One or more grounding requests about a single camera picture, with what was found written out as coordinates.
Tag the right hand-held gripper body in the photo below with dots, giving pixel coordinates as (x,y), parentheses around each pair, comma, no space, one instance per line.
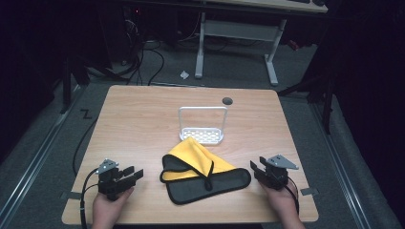
(276,176)

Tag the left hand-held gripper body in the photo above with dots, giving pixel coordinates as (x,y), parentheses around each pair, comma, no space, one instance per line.
(110,184)

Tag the yellow and grey cloth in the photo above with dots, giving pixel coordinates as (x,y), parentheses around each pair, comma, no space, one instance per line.
(197,191)

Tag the person's left hand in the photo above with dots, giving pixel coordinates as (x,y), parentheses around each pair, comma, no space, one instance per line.
(106,213)

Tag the person's right hand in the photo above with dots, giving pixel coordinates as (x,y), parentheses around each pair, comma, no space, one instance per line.
(283,206)

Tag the grey tape strip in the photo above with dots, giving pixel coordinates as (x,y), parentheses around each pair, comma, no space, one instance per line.
(309,191)

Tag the white rack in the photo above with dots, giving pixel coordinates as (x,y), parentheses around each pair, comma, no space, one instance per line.
(203,135)

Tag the black tape mark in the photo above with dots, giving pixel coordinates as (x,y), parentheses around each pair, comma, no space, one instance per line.
(86,114)

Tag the black metal stand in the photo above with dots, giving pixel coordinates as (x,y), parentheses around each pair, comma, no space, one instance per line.
(67,86)
(328,105)

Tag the white paper scrap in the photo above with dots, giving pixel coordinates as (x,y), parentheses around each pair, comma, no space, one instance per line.
(184,75)

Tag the white-framed desk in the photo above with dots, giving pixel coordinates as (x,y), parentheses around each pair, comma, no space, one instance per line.
(238,30)

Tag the metal floor rail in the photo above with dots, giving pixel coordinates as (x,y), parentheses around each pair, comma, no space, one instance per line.
(35,159)
(340,171)

